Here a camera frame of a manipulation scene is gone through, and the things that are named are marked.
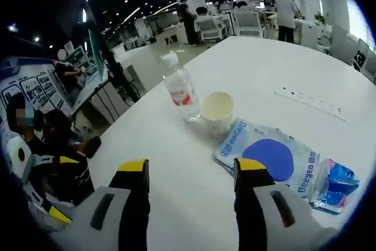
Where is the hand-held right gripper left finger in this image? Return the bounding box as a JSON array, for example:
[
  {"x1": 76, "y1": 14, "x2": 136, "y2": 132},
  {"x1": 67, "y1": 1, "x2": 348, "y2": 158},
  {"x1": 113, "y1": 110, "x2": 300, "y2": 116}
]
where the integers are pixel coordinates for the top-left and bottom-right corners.
[{"x1": 70, "y1": 158, "x2": 152, "y2": 251}]

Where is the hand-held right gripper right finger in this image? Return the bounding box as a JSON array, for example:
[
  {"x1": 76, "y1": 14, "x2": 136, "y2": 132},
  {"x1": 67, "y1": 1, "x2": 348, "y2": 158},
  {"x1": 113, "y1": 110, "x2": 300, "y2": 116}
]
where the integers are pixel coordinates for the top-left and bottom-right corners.
[{"x1": 233, "y1": 158, "x2": 338, "y2": 251}]

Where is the packet with blue round pad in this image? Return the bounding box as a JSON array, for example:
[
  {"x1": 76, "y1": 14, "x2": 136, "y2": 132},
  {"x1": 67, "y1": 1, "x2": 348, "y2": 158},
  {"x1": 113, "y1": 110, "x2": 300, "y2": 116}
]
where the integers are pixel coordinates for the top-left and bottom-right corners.
[{"x1": 211, "y1": 119, "x2": 321, "y2": 202}]

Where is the small blue plastic packet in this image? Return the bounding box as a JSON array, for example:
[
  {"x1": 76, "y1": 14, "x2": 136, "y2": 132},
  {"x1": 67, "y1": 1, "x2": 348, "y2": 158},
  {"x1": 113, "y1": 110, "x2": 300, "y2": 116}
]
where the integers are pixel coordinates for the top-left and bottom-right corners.
[{"x1": 310, "y1": 158, "x2": 361, "y2": 215}]

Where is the white paper cup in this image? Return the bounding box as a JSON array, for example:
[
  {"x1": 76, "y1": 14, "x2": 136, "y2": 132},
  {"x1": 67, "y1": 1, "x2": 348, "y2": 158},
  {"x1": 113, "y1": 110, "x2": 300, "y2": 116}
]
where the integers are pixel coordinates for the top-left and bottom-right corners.
[{"x1": 200, "y1": 91, "x2": 236, "y2": 139}]

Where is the clear plastic bottle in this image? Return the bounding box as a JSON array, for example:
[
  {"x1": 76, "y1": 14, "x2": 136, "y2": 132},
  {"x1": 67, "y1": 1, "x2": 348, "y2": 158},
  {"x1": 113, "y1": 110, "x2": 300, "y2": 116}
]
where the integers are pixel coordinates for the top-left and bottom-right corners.
[{"x1": 160, "y1": 53, "x2": 202, "y2": 122}]

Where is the blue white display board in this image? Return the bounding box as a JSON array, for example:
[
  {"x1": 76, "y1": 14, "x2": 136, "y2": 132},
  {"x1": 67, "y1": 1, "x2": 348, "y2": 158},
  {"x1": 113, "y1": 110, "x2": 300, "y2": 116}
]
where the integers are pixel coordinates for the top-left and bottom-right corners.
[{"x1": 0, "y1": 56, "x2": 74, "y2": 113}]

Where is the white table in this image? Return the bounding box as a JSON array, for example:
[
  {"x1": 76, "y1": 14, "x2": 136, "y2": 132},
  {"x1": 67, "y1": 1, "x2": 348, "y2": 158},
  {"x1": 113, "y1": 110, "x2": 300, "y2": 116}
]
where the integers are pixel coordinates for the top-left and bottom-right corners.
[{"x1": 66, "y1": 35, "x2": 375, "y2": 251}]

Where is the black tripod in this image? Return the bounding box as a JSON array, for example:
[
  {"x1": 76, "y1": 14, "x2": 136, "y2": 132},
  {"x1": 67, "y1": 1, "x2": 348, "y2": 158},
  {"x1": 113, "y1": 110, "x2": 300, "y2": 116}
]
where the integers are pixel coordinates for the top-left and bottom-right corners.
[{"x1": 105, "y1": 51, "x2": 140, "y2": 105}]

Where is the white office chair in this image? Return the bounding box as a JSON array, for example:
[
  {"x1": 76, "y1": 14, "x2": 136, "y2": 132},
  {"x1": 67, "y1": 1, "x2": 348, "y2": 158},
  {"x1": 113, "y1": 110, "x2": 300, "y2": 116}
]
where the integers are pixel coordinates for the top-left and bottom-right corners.
[
  {"x1": 234, "y1": 11, "x2": 266, "y2": 39},
  {"x1": 195, "y1": 15, "x2": 230, "y2": 42}
]

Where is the potted green plant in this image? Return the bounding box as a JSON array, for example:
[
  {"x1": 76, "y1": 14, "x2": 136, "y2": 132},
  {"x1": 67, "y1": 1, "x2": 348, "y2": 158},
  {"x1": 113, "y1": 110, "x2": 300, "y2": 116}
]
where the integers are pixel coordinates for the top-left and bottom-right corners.
[{"x1": 314, "y1": 11, "x2": 328, "y2": 26}]

